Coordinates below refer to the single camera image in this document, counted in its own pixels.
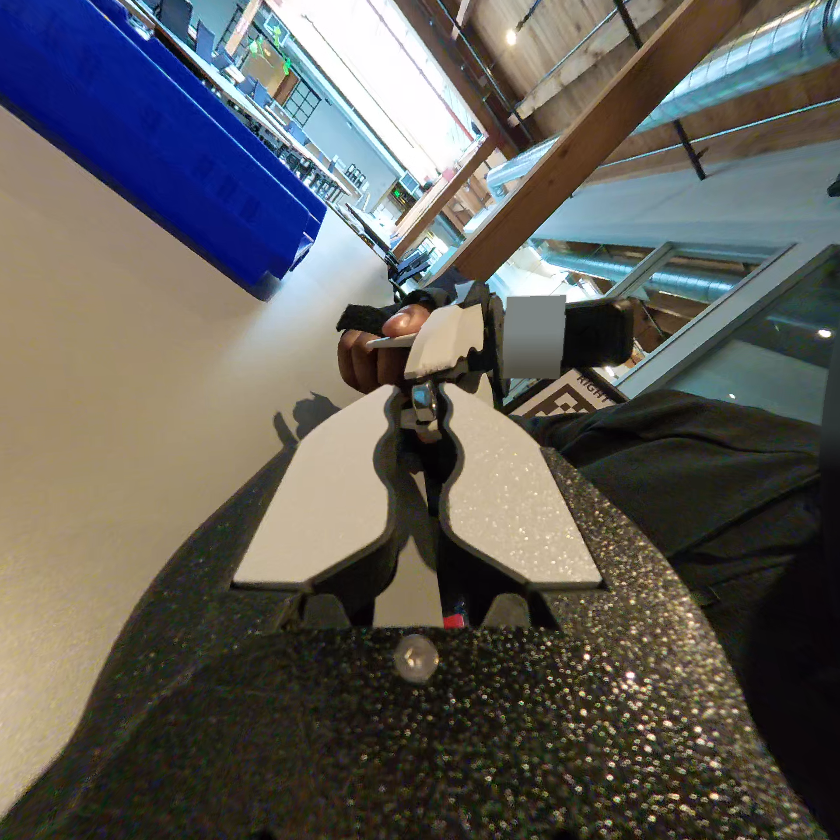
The person's black jacket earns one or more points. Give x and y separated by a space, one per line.
689 472

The person's right hand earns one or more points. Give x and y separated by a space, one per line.
367 364

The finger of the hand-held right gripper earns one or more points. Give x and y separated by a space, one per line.
443 341
394 340

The large silver air duct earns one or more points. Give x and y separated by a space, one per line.
741 59

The glass partition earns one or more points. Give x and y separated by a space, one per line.
774 328

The small silver air duct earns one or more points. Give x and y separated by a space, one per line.
656 279

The blue plastic bin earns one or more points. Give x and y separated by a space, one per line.
144 111

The black office chair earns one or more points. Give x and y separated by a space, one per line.
410 266

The metal bolt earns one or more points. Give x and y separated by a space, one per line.
420 425

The thin wooden column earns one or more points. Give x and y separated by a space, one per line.
446 193

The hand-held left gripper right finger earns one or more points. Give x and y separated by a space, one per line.
512 512

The thick wooden column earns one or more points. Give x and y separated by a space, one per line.
590 144

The row of office tables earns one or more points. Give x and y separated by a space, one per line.
289 141

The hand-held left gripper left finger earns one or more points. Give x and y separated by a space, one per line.
321 499

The metal hex nut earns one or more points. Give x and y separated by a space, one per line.
421 395

